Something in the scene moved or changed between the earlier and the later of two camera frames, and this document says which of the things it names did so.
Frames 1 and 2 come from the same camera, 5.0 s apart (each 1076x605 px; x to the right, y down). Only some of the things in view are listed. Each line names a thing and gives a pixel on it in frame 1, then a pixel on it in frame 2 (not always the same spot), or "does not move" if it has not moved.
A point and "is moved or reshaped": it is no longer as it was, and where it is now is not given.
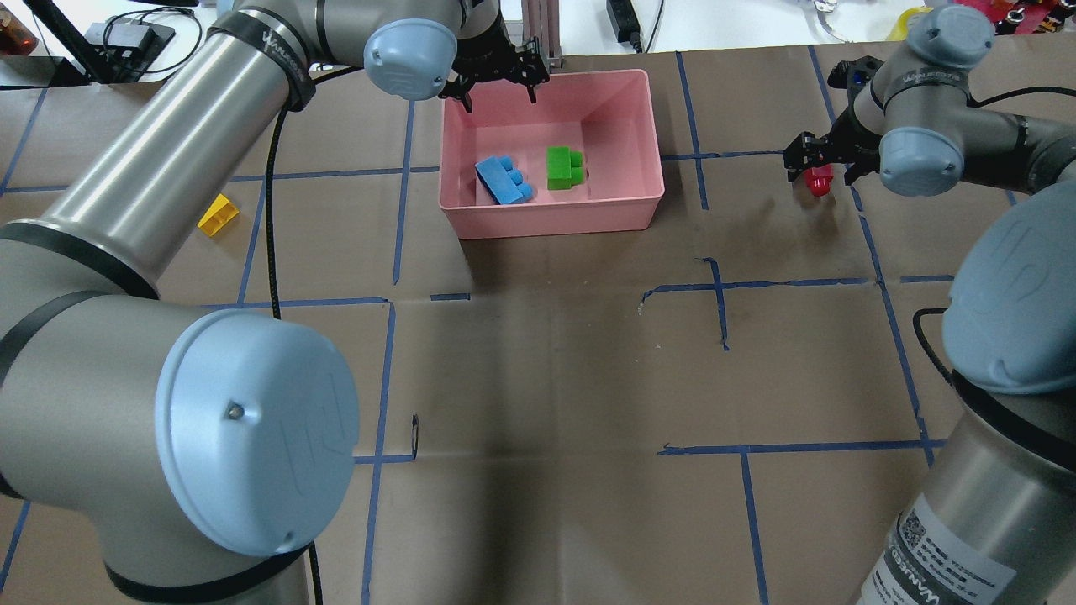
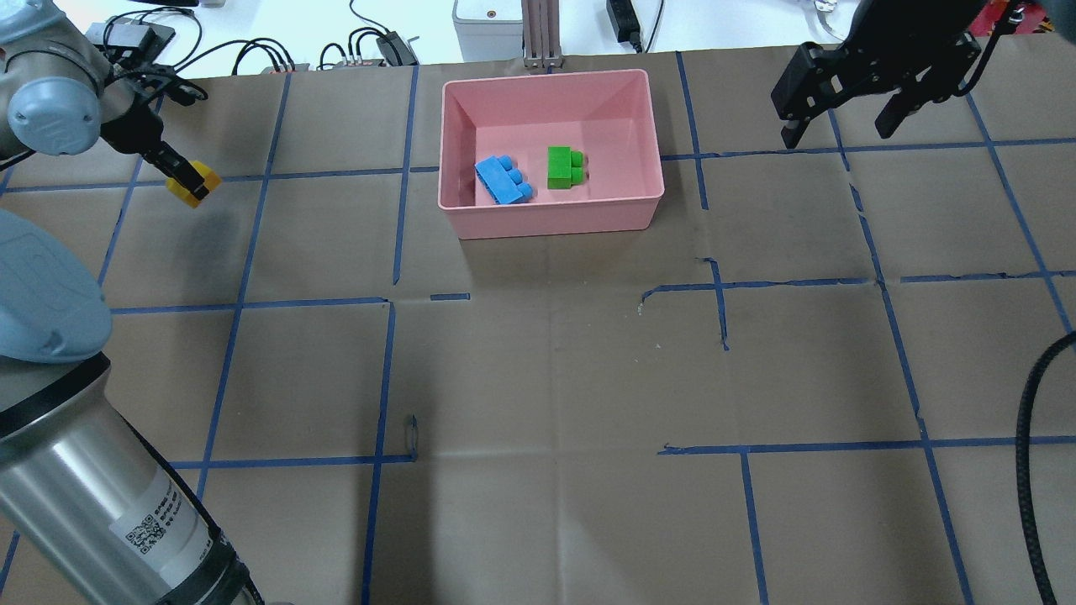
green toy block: (564, 168) does not move
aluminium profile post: (541, 18) does not move
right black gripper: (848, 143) -> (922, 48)
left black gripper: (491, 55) -> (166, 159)
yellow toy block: (217, 214) is moved or reshaped
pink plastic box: (614, 118) does not move
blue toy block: (504, 181) does not move
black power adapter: (622, 16) does not move
